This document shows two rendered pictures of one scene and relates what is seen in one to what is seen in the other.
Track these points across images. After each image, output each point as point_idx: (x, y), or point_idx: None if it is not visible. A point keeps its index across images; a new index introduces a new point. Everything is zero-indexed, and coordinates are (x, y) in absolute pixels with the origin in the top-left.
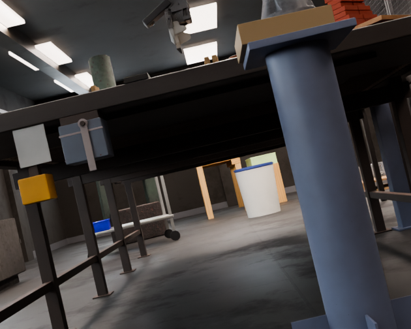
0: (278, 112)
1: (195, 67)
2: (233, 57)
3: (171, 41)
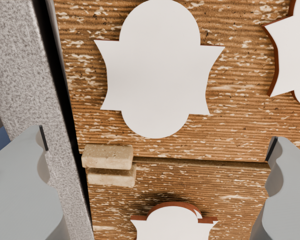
0: None
1: None
2: (151, 209)
3: (30, 126)
